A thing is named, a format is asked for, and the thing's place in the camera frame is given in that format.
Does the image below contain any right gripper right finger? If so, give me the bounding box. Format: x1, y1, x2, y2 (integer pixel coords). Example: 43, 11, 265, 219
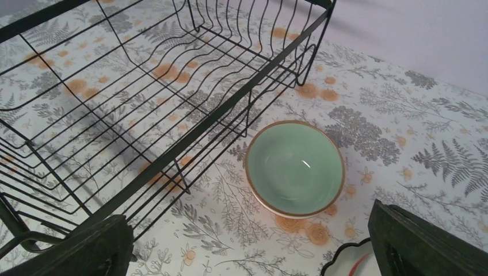
368, 200, 487, 276

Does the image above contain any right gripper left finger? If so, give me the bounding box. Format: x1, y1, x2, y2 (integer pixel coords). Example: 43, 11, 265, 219
1, 214, 134, 275

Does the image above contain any white cylindrical bowl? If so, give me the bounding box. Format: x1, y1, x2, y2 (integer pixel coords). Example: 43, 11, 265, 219
321, 237, 381, 276

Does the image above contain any mint green bowl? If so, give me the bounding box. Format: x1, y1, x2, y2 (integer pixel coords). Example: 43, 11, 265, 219
244, 120, 346, 219

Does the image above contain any black wire dish rack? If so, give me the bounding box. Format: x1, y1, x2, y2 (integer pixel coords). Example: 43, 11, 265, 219
1, 1, 335, 255

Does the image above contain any floral table mat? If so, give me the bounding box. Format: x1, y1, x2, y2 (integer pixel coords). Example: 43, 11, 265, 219
0, 0, 488, 276

